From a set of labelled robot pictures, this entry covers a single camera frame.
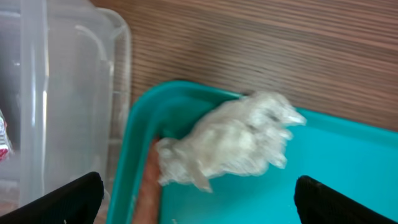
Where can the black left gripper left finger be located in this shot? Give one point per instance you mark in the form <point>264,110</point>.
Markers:
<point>77,202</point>

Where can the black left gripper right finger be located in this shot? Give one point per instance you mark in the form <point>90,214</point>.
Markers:
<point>319,204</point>

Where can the red snack wrapper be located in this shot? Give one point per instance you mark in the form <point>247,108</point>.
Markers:
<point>5,143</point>

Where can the white tissue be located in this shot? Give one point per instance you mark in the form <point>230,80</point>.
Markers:
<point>241,137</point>

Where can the teal plastic tray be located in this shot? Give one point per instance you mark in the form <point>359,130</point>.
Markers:
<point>355,159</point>

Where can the clear plastic bin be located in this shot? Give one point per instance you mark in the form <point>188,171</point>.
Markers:
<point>65,94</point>

